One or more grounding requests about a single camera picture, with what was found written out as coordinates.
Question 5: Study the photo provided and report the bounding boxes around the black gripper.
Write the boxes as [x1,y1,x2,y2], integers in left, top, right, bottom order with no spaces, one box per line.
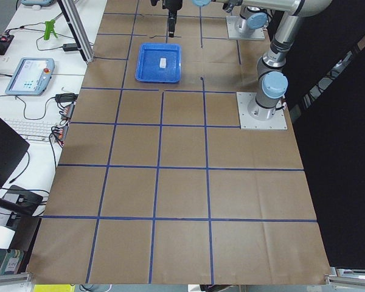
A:
[161,0,183,38]

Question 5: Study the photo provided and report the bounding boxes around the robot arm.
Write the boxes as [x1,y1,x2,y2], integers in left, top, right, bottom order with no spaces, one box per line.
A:
[222,1,331,121]
[222,1,268,34]

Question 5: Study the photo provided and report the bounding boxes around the blue plastic tray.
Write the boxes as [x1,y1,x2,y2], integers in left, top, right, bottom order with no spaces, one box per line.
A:
[135,43,182,83]

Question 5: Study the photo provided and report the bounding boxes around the black power brick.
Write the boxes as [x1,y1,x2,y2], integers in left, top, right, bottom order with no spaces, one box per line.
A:
[62,43,78,52]

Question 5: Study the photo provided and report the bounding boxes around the black power adapter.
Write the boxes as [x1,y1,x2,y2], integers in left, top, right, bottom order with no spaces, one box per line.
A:
[55,92,78,103]

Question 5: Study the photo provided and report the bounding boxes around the teach pendant tablet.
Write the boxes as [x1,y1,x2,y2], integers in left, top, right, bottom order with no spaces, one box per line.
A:
[5,57,55,96]

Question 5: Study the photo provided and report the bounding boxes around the brown paper table cover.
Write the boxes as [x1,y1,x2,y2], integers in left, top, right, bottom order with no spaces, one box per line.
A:
[27,1,329,285]

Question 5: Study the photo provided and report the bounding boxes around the white keyboard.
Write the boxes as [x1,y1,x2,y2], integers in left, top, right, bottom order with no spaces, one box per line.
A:
[4,117,62,143]

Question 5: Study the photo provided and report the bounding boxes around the black monitor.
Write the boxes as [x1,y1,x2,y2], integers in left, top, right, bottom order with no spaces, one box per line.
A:
[0,118,29,187]

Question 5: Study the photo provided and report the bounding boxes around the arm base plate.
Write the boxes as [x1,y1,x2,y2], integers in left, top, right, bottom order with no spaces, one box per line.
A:
[226,15,266,41]
[236,92,288,131]

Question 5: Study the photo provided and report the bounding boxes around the aluminium frame post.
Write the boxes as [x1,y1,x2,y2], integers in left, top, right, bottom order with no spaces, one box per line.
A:
[57,0,95,64]

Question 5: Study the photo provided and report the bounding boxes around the green handled reach grabber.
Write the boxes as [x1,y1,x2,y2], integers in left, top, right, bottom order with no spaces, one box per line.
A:
[42,0,77,40]

